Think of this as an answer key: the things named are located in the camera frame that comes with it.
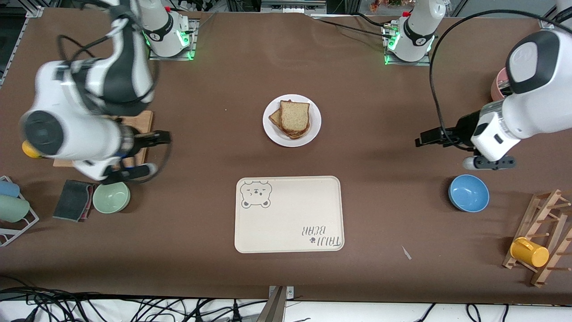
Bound blue bowl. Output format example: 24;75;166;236
448;174;490;212

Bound tangled black floor cables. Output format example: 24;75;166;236
0;286;269;322

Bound cream bear print tray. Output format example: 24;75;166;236
235;176;345;254

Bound black cable on tabletop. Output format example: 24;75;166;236
311;16;394;38

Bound pale green cup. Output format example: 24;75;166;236
0;195;30;223

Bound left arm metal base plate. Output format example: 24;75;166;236
382;25;432;67

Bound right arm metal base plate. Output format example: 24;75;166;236
148;18;198;61

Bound white round plate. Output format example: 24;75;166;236
262;94;322;148

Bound pale green bowl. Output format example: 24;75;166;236
92;181;131;214

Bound yellow mug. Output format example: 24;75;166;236
510;237;550;268

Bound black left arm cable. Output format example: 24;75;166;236
429;9;557;150

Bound grey folded cloth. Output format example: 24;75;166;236
52;180;95;222

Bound light brown bread slice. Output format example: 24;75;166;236
280;100;311;135

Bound white wire rack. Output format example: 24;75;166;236
0;176;40;247

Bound wooden cup rack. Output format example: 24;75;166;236
502;189;572;288

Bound brown bread slice under egg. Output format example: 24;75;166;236
268;109;311;140

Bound metal table bracket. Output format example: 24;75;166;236
267;285;294;322

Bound pink bowl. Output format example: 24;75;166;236
491;67;512;102

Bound light blue cup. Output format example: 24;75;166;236
0;180;21;198

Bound wooden cutting board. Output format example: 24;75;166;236
53;110;154;169

